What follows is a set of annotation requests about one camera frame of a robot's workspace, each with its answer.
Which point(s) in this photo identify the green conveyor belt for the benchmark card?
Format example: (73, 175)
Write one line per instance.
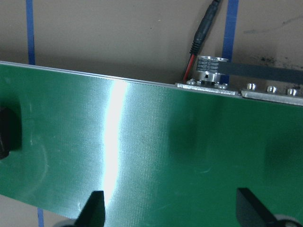
(164, 157)

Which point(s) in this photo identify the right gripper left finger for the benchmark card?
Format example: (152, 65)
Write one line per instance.
(93, 213)

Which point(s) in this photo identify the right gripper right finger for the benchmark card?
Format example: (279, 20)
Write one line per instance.
(250, 211)

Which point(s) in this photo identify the brown cylindrical capacitor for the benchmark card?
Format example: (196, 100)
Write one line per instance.
(10, 132)

